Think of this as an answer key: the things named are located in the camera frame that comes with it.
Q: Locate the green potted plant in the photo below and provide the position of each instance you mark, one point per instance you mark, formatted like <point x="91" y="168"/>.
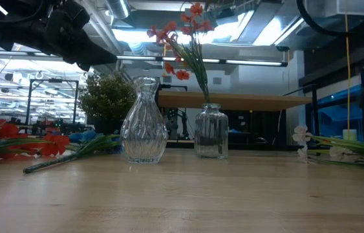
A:
<point x="107" y="97"/>

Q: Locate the white artificial flower bunch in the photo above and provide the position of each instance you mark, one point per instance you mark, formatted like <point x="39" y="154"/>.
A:
<point x="356" y="147"/>

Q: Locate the wooden shelf with black frame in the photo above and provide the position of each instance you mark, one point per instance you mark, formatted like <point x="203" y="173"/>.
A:
<point x="240" y="101"/>

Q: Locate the black rack frame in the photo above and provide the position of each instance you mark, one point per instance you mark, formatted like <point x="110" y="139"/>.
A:
<point x="52" y="81"/>

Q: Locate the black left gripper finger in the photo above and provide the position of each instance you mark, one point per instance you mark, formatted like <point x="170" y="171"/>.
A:
<point x="97" y="58"/>

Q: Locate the silver ventilation duct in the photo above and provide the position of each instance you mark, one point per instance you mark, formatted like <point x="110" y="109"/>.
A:
<point x="118" y="8"/>

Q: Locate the ribbed glass jar vase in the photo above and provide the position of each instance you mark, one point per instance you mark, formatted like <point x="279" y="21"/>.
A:
<point x="211" y="132"/>

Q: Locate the orange artificial flower bunch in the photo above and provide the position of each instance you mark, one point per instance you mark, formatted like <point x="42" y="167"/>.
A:
<point x="198" y="64"/>

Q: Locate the fluted narrow-neck glass vase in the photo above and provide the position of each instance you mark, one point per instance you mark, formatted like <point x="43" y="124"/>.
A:
<point x="143" y="129"/>

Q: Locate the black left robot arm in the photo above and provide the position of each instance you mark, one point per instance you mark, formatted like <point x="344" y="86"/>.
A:
<point x="7" y="29"/>

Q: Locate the red artificial flower bunch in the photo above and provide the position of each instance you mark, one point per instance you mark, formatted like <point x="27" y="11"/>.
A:
<point x="54" y="144"/>

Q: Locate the background black robot arm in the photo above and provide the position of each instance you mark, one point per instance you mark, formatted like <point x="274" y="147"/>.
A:
<point x="178" y="123"/>

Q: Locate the long ceiling light bar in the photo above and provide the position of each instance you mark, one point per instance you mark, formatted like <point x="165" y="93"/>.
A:
<point x="252" y="62"/>

